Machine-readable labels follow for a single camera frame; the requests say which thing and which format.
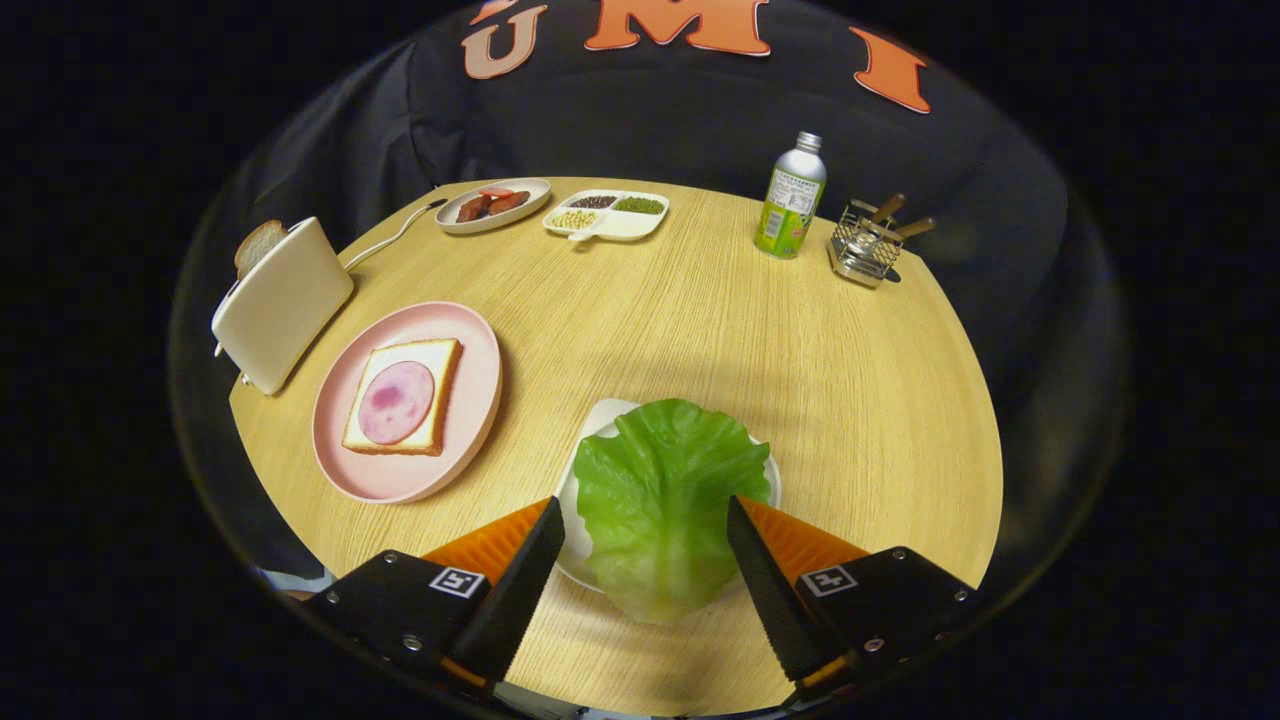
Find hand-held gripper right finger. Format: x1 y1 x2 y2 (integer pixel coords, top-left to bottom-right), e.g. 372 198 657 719
727 495 986 701

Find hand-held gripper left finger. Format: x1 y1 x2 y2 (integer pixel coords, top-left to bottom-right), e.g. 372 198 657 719
300 497 567 693

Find green lettuce leaf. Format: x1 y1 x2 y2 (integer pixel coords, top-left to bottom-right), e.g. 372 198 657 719
573 398 772 626

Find plain toast bread slice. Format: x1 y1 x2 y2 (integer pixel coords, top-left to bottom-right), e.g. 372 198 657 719
234 220 289 280

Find white rectangular plate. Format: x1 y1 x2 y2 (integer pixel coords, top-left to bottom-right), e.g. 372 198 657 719
553 398 782 593

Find pink plate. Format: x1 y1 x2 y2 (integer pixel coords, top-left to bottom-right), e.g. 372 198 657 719
312 301 504 505

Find pink ham slice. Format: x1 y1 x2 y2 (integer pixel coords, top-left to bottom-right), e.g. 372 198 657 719
358 361 437 446

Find bread slice under ham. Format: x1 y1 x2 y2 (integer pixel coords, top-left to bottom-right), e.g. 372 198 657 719
342 338 464 457

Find white toaster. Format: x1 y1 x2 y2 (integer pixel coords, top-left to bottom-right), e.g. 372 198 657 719
211 217 355 397

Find white round plate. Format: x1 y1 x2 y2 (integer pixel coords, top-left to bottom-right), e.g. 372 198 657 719
436 178 552 235

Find white divided dish with beans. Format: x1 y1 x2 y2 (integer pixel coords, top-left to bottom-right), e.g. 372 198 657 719
543 190 670 243

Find silver bottle with green label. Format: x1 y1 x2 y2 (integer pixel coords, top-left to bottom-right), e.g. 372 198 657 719
754 131 828 260

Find black backdrop cloth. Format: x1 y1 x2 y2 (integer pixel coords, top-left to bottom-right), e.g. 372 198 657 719
170 0 1131 601

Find metal wire basket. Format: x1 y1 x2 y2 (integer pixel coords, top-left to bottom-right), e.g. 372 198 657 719
828 200 904 289

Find white toaster cable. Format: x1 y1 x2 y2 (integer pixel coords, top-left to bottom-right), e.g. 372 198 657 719
345 199 448 272

